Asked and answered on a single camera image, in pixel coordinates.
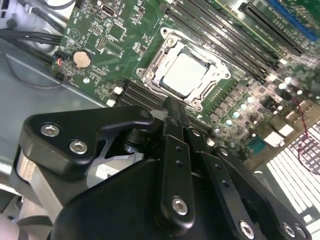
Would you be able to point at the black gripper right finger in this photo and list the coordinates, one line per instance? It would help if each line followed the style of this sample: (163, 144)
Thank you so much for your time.
(222, 175)

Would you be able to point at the metal socket cover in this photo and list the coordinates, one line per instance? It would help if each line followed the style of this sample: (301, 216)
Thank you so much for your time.
(212, 80)

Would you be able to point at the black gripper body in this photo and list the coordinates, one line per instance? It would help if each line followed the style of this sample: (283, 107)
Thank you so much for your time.
(112, 212)

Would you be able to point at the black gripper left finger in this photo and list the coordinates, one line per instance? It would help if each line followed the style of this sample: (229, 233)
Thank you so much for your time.
(62, 130)

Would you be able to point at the silver topped CPU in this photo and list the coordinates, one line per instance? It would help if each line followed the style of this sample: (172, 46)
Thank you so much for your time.
(186, 75)

